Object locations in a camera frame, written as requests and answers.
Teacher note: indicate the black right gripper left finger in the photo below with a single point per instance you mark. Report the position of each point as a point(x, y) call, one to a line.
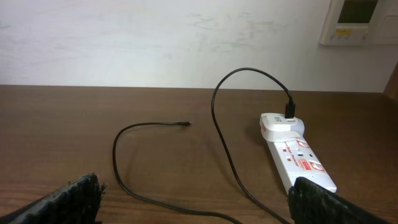
point(77, 202)

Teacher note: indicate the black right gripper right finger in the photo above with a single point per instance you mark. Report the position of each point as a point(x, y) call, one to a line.
point(310, 203)

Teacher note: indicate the white usb charger adapter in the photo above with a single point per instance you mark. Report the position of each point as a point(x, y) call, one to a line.
point(276, 128)

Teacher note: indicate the white power strip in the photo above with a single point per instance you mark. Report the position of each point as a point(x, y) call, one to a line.
point(295, 159)

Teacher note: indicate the white wall control panel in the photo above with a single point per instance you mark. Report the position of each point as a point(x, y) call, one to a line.
point(360, 22)

